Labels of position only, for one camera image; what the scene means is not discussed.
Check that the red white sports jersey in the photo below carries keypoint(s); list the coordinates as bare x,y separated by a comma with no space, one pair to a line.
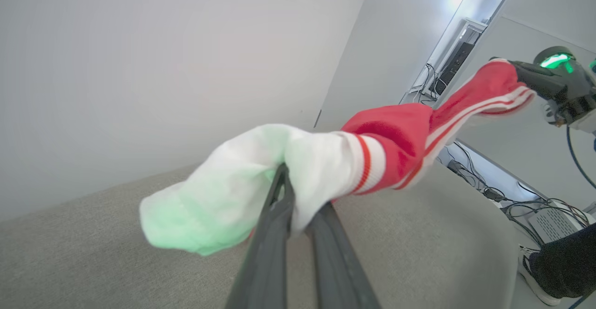
396,132

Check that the black device on rack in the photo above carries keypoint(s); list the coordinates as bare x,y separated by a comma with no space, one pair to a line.
458,62

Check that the white sneaker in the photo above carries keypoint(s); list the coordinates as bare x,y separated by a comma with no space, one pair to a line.
531,276

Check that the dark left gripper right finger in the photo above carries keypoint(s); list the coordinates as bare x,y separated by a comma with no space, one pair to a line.
340,276

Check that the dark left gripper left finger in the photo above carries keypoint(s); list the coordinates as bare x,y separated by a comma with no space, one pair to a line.
265,272

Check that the black trouser leg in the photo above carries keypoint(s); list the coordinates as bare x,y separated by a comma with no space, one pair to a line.
568,262

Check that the white vented box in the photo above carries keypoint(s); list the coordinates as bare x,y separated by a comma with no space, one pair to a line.
556,225

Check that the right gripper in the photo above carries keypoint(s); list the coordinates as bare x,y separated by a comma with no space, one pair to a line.
582,95

